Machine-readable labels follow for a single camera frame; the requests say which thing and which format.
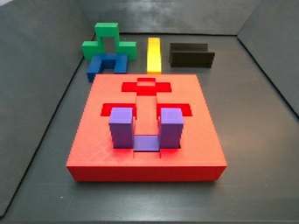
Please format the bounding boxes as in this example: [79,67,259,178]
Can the blue U-shaped block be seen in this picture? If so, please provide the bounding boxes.
[87,53,128,82]

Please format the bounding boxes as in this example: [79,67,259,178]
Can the purple U-shaped block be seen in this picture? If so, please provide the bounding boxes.
[108,108,184,152]

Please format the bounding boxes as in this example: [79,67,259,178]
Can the yellow long bar block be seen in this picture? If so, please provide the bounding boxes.
[147,38,161,74]

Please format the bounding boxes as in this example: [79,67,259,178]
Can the red slotted base block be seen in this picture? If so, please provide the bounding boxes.
[67,74,227,182]

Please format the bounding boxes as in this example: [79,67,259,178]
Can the green stepped arch block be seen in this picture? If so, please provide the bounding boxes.
[81,23,136,60]

